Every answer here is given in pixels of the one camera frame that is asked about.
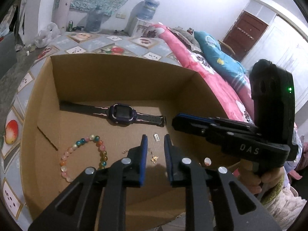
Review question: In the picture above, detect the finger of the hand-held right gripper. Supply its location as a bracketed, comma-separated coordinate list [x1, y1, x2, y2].
[177, 113, 257, 128]
[172, 117, 263, 147]

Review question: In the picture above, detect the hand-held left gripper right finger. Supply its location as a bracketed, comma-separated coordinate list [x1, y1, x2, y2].
[164, 133, 283, 231]

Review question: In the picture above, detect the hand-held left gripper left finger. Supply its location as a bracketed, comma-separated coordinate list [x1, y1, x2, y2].
[28, 134, 148, 231]

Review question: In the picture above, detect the pink strap smartwatch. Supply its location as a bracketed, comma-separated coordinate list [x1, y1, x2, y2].
[59, 100, 167, 127]

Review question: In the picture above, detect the colourful bead bracelet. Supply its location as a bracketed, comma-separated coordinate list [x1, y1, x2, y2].
[60, 135, 109, 183]

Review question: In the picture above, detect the cardboard box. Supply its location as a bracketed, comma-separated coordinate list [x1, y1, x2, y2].
[20, 53, 241, 231]

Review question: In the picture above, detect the person's right forearm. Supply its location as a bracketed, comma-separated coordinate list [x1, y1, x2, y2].
[261, 173, 299, 207]

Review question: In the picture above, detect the person's right hand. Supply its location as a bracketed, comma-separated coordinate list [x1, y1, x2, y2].
[237, 161, 285, 198]

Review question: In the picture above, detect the pink floral blanket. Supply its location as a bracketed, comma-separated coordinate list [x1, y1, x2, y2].
[147, 22, 259, 126]

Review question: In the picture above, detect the white panel door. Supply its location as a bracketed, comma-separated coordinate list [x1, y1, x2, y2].
[241, 0, 308, 116]

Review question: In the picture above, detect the blue printed pillow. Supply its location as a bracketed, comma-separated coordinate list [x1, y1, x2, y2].
[194, 30, 247, 94]

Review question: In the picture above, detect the wooden chair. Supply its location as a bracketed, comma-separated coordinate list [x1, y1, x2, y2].
[218, 40, 237, 57]

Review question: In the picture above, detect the brown wooden door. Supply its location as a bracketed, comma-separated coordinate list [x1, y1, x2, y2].
[222, 11, 269, 62]

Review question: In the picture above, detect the grey floral pillow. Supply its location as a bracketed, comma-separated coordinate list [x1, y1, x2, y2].
[168, 26, 203, 52]

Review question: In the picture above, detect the white water dispenser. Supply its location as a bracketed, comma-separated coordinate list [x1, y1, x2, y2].
[129, 17, 154, 37]

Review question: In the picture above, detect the white fuzzy cloth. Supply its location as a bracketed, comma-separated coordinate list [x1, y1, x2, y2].
[265, 185, 307, 229]

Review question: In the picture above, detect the blue water dispenser bottle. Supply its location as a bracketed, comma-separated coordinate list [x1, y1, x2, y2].
[140, 0, 160, 20]

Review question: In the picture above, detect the large clear water bottle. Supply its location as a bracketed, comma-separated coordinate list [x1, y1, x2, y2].
[86, 5, 104, 33]

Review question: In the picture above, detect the white plastic bag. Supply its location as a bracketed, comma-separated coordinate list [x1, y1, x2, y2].
[34, 22, 62, 49]

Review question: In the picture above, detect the white standing roll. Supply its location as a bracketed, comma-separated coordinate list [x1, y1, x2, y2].
[52, 0, 75, 30]

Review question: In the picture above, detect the grey cabinet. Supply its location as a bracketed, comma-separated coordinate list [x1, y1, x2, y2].
[0, 32, 17, 77]

